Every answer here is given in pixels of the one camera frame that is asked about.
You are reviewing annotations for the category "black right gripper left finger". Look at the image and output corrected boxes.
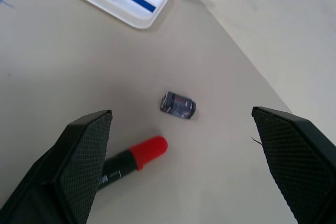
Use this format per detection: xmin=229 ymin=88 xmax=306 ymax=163
xmin=0 ymin=110 xmax=113 ymax=224

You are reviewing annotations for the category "black marker with red cap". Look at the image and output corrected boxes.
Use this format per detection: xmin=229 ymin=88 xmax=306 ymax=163
xmin=98 ymin=135 xmax=168 ymax=192

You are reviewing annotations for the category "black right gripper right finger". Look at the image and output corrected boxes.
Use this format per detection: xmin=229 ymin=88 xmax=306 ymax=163
xmin=251 ymin=106 xmax=336 ymax=224

